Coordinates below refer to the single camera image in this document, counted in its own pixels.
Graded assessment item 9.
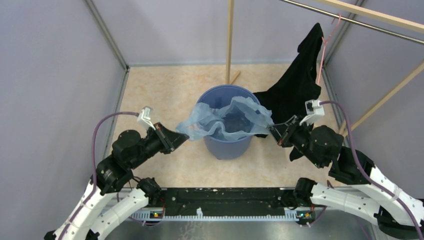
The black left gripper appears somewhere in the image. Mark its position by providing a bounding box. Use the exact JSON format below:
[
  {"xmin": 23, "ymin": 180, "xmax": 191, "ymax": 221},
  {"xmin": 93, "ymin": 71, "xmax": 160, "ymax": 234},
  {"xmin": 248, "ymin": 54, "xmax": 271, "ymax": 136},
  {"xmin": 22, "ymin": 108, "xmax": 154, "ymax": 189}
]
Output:
[{"xmin": 129, "ymin": 121, "xmax": 190, "ymax": 169}]

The pink clothes hanger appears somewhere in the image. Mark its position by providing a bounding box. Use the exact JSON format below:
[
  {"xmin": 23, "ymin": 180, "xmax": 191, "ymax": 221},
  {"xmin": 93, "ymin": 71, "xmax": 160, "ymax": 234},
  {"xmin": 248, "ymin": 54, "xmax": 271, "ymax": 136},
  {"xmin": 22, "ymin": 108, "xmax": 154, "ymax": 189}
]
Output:
[{"xmin": 316, "ymin": 13, "xmax": 342, "ymax": 85}]

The wooden clothes rack frame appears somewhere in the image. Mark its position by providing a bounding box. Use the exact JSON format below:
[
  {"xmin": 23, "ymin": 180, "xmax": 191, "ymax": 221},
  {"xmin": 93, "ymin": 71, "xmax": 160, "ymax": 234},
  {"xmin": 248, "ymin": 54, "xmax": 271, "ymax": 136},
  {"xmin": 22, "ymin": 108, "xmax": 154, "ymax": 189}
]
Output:
[{"xmin": 231, "ymin": 0, "xmax": 424, "ymax": 141}]

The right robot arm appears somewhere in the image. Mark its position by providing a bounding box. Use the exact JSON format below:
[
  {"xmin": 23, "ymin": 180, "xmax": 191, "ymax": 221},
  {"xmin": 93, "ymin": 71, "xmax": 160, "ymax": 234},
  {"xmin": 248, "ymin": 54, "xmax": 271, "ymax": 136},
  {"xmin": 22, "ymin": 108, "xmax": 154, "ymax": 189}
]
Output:
[{"xmin": 268, "ymin": 116, "xmax": 424, "ymax": 240}]

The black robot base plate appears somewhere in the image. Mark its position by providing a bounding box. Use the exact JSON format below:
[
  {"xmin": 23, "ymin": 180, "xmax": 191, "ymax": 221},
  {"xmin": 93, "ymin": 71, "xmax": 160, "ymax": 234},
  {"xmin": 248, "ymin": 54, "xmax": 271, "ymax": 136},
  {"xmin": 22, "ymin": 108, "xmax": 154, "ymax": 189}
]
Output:
[{"xmin": 146, "ymin": 187, "xmax": 317, "ymax": 217}]

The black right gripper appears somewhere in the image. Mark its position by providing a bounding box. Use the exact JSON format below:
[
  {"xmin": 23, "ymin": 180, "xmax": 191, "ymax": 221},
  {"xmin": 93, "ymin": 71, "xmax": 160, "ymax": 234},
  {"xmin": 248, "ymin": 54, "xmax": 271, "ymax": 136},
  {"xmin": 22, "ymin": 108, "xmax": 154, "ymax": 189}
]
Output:
[{"xmin": 266, "ymin": 114, "xmax": 324, "ymax": 168}]

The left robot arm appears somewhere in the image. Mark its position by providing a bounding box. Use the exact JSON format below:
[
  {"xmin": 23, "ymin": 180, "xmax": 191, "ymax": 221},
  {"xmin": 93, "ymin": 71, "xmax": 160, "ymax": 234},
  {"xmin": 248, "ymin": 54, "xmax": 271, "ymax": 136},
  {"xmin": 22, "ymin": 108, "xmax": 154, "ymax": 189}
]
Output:
[{"xmin": 44, "ymin": 122, "xmax": 189, "ymax": 240}]

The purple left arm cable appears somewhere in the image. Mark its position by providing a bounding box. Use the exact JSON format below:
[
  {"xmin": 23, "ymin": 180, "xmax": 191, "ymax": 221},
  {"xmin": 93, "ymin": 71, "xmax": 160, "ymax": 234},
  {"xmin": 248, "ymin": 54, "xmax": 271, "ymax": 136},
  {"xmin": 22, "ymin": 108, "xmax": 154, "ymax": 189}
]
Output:
[{"xmin": 56, "ymin": 111, "xmax": 140, "ymax": 240}]

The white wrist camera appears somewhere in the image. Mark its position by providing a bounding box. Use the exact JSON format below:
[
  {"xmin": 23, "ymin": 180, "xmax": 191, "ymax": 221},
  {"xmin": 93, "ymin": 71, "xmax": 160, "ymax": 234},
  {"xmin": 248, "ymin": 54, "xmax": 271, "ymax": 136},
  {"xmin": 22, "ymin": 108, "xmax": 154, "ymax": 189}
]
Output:
[
  {"xmin": 299, "ymin": 99, "xmax": 325, "ymax": 126},
  {"xmin": 137, "ymin": 106, "xmax": 156, "ymax": 130}
]

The metal hanging rod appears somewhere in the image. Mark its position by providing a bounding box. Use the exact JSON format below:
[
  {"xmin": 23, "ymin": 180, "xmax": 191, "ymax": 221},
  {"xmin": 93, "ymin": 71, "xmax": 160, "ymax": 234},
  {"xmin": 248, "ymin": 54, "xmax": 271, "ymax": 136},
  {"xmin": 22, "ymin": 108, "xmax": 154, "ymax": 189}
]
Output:
[{"xmin": 281, "ymin": 0, "xmax": 424, "ymax": 45}]

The blue plastic trash bin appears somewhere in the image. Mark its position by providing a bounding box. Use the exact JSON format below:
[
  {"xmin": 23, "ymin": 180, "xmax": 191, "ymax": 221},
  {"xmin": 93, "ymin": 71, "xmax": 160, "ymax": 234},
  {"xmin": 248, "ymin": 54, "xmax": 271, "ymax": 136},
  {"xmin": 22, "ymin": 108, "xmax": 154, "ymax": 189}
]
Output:
[{"xmin": 197, "ymin": 84, "xmax": 259, "ymax": 160}]

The black hanging garment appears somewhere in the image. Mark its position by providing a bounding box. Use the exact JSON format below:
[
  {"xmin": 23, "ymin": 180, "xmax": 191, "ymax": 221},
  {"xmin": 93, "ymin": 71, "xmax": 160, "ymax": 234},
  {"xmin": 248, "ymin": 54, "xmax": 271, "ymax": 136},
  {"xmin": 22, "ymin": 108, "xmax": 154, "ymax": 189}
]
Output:
[{"xmin": 253, "ymin": 22, "xmax": 325, "ymax": 163}]

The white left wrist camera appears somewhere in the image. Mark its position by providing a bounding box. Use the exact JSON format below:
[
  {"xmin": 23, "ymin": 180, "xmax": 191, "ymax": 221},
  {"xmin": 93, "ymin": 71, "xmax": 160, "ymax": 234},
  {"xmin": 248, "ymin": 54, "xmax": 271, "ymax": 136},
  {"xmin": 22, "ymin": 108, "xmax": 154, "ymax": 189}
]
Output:
[{"xmin": 137, "ymin": 106, "xmax": 156, "ymax": 130}]

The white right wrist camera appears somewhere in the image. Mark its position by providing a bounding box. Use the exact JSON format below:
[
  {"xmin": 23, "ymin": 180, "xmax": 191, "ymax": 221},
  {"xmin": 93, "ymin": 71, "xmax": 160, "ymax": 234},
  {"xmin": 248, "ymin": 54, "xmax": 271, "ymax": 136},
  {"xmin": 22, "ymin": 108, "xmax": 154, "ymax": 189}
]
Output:
[{"xmin": 299, "ymin": 99, "xmax": 325, "ymax": 126}]

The light blue trash bag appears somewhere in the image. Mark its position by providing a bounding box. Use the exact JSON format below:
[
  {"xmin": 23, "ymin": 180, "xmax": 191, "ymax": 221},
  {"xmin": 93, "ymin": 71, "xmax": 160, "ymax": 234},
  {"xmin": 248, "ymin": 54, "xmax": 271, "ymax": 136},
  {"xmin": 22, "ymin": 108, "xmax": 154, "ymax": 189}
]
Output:
[{"xmin": 176, "ymin": 96, "xmax": 274, "ymax": 141}]

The white slotted cable duct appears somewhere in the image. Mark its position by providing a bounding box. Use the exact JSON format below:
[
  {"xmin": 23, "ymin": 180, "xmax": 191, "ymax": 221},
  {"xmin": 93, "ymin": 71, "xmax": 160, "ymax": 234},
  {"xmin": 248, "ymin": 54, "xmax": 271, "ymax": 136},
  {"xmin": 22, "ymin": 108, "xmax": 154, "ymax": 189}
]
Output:
[{"xmin": 130, "ymin": 208, "xmax": 299, "ymax": 222}]

